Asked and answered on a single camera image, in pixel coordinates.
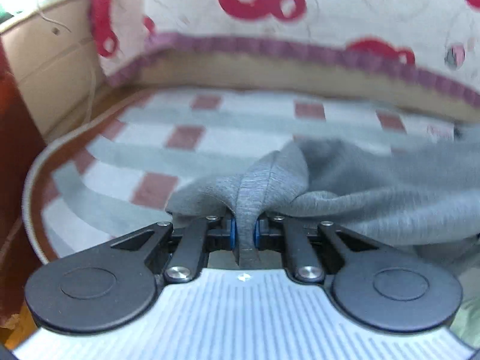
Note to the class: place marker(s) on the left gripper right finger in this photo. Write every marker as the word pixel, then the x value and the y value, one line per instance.
pixel 312 251

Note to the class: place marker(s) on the red-brown wooden cabinet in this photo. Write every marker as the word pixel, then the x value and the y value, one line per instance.
pixel 20 143

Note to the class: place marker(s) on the checkered bed sheet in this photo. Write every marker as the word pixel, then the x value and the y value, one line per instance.
pixel 115 174

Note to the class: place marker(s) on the beige wooden nightstand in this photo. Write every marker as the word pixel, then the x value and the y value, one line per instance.
pixel 53 57

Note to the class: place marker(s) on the bear print headboard cover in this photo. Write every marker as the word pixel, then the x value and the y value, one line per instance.
pixel 432 43

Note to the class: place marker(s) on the grey sweatpants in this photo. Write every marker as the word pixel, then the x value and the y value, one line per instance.
pixel 425 201

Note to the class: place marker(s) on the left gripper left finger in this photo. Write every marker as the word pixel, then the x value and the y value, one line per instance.
pixel 177 255

